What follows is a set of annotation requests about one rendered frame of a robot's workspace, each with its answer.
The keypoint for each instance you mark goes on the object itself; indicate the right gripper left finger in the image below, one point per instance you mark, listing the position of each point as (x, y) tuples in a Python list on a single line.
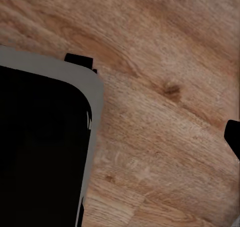
[(12, 136)]

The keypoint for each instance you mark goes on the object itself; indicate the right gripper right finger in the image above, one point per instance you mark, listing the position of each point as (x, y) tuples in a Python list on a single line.
[(232, 136)]

